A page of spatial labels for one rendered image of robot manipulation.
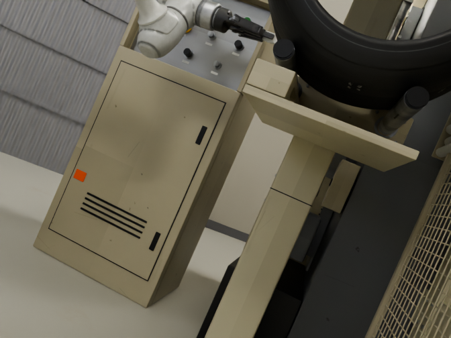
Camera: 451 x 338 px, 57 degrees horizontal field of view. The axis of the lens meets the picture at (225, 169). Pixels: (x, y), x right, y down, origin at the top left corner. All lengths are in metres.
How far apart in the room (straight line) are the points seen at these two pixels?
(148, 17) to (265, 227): 0.71
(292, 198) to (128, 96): 0.83
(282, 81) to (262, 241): 0.53
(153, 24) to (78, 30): 2.35
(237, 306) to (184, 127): 0.71
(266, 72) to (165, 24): 0.53
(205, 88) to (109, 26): 2.12
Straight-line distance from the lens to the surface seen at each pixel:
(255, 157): 3.95
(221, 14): 1.41
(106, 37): 3.64
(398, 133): 1.23
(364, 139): 0.86
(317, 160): 1.22
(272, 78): 0.89
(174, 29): 1.36
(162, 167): 1.63
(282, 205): 1.22
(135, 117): 1.70
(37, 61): 3.64
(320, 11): 0.92
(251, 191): 3.99
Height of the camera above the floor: 0.64
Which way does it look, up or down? 1 degrees down
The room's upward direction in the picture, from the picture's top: 24 degrees clockwise
